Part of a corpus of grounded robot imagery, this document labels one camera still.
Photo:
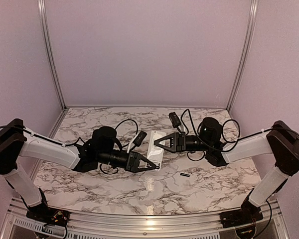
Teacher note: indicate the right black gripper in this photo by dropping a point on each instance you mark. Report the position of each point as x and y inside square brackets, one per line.
[178, 142]

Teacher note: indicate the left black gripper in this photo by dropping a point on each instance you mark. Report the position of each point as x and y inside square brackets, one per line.
[133, 161]

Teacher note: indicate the white remote control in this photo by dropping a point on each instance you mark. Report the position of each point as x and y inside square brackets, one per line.
[155, 153]

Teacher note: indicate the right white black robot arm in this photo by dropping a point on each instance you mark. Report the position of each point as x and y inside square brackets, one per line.
[279, 141]

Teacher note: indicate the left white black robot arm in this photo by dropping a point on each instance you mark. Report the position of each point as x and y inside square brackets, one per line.
[102, 148]

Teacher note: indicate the black battery right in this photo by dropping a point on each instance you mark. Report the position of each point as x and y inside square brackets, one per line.
[185, 175]

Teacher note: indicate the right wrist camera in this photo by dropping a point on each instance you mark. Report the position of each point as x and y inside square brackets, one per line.
[176, 122]

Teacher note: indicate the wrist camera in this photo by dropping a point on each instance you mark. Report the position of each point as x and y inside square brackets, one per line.
[176, 122]
[136, 141]

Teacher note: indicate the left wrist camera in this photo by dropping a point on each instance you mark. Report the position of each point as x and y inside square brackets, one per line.
[136, 141]

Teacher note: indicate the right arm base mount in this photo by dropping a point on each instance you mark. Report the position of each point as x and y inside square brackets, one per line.
[239, 217]

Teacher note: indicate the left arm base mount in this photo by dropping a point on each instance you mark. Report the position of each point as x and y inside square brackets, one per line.
[51, 217]

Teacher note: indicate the front aluminium rail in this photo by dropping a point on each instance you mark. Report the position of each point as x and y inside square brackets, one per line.
[85, 225]

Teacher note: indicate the right aluminium frame post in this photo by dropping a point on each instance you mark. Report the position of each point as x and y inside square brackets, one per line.
[244, 54]

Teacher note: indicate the aluminium frame post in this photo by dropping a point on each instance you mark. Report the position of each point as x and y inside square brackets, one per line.
[244, 54]
[49, 53]

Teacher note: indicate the left aluminium frame post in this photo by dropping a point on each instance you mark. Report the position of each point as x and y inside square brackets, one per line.
[49, 53]

